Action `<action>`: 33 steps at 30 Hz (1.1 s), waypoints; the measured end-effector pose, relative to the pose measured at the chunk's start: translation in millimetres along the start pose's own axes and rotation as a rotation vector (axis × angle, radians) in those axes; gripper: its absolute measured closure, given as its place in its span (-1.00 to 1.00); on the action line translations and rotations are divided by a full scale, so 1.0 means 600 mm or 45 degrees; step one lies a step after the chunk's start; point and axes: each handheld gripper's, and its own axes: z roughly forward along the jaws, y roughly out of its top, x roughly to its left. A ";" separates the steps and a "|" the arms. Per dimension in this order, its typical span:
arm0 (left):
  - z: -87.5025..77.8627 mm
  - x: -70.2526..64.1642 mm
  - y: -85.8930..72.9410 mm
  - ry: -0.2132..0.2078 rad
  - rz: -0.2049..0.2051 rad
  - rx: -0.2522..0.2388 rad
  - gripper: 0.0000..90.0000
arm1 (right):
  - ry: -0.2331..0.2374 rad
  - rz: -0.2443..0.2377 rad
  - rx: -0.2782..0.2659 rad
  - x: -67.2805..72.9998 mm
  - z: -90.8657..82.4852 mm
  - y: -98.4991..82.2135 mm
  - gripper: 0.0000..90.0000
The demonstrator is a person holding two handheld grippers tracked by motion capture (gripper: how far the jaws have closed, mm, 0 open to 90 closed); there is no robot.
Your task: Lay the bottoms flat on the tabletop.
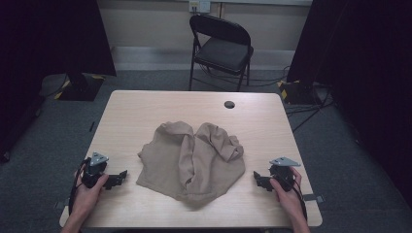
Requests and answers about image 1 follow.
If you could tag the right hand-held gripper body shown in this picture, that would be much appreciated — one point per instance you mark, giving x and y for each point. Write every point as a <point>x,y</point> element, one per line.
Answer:
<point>283,174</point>

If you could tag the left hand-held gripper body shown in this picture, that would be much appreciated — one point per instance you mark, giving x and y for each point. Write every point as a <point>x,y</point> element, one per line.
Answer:
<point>94,171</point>

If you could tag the beige shorts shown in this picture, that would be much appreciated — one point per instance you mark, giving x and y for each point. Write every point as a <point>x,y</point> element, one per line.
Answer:
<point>191,161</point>

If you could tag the person's right hand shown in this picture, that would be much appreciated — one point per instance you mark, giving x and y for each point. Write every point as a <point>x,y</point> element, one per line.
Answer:
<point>288,197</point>

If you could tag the person's left hand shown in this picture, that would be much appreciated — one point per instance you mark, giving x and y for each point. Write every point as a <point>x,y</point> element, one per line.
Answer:
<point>87,197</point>

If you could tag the grey tape strip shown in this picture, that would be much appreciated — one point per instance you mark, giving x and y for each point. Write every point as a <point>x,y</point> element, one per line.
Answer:
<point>61,204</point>
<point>313,198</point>

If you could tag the black stand base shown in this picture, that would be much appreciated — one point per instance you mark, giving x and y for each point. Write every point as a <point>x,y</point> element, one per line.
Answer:
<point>299,93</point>
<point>81,89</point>

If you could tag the black folding chair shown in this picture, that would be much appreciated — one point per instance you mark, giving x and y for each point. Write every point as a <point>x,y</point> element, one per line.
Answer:
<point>223,53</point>

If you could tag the white wall socket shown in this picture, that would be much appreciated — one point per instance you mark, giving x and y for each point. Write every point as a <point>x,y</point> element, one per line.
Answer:
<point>199,6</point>

